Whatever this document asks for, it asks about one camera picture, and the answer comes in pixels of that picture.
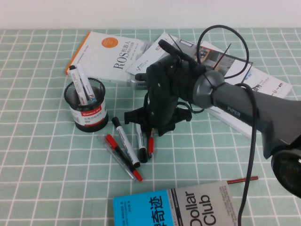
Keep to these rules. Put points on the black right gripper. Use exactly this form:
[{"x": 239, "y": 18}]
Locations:
[{"x": 164, "y": 89}]

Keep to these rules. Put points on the red gel pen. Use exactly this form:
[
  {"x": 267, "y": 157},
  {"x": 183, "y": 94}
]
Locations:
[{"x": 150, "y": 146}]

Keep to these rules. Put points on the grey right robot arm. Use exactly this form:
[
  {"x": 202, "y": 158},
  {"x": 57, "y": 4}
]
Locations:
[{"x": 235, "y": 103}]

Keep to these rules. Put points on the thin black pen red cap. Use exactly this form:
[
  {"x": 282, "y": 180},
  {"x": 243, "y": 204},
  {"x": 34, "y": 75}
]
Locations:
[{"x": 117, "y": 150}]

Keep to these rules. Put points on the transparent ballpoint pen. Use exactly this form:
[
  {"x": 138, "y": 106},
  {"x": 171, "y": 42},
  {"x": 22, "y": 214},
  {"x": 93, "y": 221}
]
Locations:
[{"x": 117, "y": 159}]

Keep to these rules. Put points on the black mesh pen holder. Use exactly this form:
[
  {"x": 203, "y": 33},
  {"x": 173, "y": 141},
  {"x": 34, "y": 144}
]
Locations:
[{"x": 91, "y": 117}]

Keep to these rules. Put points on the white marker with black cap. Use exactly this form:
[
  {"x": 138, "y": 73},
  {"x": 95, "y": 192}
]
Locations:
[
  {"x": 141, "y": 146},
  {"x": 74, "y": 78},
  {"x": 124, "y": 141}
]

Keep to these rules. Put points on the folded robot photo brochure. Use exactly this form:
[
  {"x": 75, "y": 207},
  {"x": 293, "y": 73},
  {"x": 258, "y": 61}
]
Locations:
[{"x": 141, "y": 63}]

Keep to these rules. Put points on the white orange ROS book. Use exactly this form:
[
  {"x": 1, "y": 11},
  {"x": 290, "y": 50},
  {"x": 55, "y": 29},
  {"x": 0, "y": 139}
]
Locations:
[{"x": 103, "y": 58}]

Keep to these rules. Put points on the white marker with blue print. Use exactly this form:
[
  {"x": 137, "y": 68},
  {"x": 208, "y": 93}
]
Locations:
[{"x": 82, "y": 75}]

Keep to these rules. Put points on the blue grey Dollar Club book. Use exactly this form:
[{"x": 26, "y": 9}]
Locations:
[{"x": 188, "y": 207}]

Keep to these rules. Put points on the black zip tie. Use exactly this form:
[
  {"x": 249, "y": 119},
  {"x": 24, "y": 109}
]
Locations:
[{"x": 223, "y": 55}]

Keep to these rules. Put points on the dark red pencil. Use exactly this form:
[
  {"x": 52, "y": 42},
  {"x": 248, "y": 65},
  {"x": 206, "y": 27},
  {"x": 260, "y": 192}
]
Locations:
[{"x": 235, "y": 181}]

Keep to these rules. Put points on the green white grid tablecloth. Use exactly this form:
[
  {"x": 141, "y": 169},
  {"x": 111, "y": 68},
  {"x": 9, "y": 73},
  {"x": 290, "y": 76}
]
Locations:
[{"x": 35, "y": 153}]

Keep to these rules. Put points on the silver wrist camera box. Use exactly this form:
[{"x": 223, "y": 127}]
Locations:
[{"x": 137, "y": 84}]

